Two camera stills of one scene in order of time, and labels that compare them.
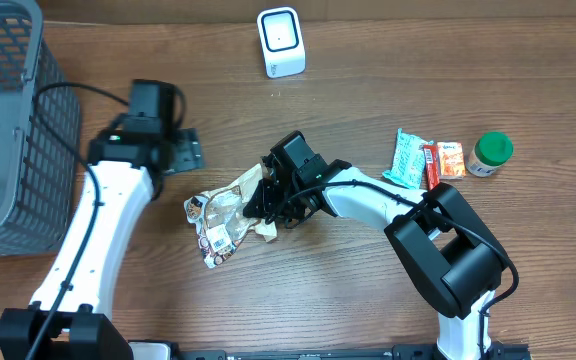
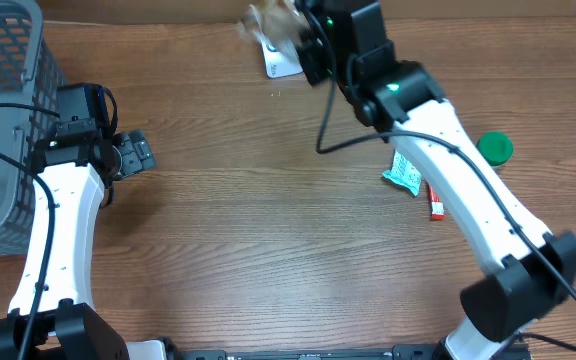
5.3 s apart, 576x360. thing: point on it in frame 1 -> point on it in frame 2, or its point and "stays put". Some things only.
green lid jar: [490, 151] stays put
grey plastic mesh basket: [24, 135] stays put
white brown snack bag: [220, 221] -> [276, 19]
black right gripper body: [266, 195] -> [309, 55]
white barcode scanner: [282, 42] stays put
